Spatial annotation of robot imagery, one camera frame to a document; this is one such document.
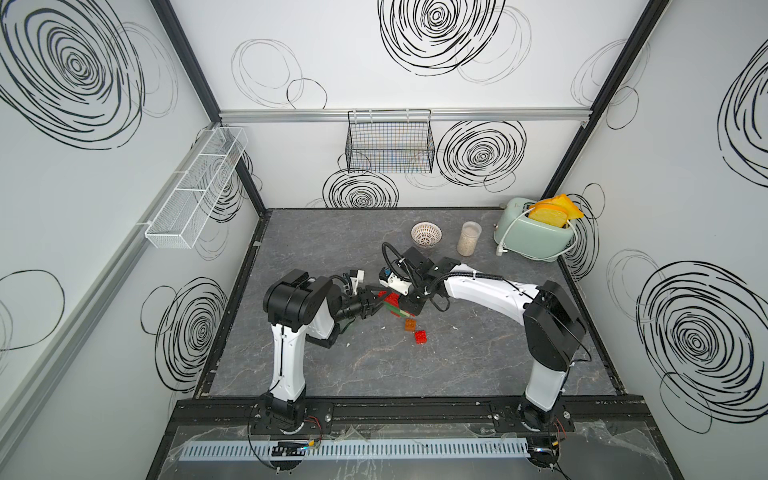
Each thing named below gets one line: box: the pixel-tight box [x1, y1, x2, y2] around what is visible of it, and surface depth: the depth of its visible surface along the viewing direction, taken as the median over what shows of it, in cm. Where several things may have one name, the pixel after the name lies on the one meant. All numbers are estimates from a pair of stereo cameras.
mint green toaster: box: [494, 197, 574, 262], surface depth 98 cm
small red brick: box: [415, 330, 427, 345], surface depth 88 cm
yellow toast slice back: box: [535, 194, 585, 220], surface depth 94 cm
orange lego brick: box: [404, 318, 417, 332], surface depth 90 cm
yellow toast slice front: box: [528, 201, 568, 228], surface depth 94 cm
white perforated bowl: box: [411, 220, 443, 249], surface depth 111 cm
